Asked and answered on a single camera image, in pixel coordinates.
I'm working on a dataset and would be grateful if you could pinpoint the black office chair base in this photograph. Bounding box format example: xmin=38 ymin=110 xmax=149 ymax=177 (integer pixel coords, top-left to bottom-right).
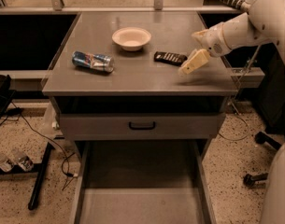
xmin=243 ymin=132 xmax=281 ymax=189

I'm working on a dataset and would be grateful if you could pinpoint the black floor cable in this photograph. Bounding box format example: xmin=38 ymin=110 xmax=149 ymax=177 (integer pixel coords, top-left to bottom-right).
xmin=0 ymin=100 xmax=79 ymax=191

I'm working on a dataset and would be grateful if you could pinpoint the clear water bottle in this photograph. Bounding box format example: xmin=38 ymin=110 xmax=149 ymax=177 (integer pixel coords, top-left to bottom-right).
xmin=0 ymin=152 xmax=14 ymax=173
xmin=12 ymin=148 xmax=34 ymax=172

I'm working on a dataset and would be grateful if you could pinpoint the white thin floor cable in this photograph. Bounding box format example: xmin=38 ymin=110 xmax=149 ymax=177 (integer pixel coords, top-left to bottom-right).
xmin=218 ymin=96 xmax=252 ymax=142

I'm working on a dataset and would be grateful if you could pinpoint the dark chocolate rxbar wrapper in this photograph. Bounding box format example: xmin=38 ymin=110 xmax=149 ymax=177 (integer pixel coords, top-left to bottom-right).
xmin=154 ymin=51 xmax=187 ymax=66

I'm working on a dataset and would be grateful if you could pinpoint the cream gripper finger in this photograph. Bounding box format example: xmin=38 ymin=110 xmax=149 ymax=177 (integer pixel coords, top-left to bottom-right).
xmin=192 ymin=29 xmax=209 ymax=43
xmin=178 ymin=49 xmax=210 ymax=75

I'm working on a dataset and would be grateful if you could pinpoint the blue silver energy drink can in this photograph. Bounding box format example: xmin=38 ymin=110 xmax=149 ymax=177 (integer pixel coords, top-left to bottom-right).
xmin=72 ymin=51 xmax=114 ymax=73

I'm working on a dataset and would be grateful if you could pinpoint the open grey middle drawer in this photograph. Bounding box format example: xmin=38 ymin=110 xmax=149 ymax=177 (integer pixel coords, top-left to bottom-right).
xmin=68 ymin=140 xmax=217 ymax=224

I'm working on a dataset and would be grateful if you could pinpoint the right clear water bottle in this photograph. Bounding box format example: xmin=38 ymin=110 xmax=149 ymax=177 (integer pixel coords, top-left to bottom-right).
xmin=12 ymin=148 xmax=34 ymax=172

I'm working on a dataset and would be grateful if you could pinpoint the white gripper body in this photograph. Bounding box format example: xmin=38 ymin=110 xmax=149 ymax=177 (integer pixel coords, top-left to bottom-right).
xmin=200 ymin=22 xmax=231 ymax=57

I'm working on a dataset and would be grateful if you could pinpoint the black floor stand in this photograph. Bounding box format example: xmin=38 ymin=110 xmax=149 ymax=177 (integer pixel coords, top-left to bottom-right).
xmin=0 ymin=143 xmax=54 ymax=211

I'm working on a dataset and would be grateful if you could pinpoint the grey drawer cabinet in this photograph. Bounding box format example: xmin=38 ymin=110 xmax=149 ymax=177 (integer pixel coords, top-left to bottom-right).
xmin=41 ymin=10 xmax=239 ymax=224

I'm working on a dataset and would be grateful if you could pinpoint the white paper bowl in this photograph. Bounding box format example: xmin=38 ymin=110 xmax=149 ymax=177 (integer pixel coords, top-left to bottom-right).
xmin=112 ymin=27 xmax=151 ymax=51

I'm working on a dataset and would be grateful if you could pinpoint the closed grey top drawer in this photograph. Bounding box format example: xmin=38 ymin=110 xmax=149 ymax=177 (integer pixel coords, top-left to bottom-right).
xmin=59 ymin=113 xmax=225 ymax=141

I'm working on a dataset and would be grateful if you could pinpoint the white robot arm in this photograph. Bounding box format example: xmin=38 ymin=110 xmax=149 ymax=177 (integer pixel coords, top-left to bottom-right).
xmin=179 ymin=0 xmax=285 ymax=224

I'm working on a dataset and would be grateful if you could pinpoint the left clear water bottle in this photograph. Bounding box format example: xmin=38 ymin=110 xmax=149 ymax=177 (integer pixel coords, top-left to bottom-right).
xmin=0 ymin=152 xmax=14 ymax=173

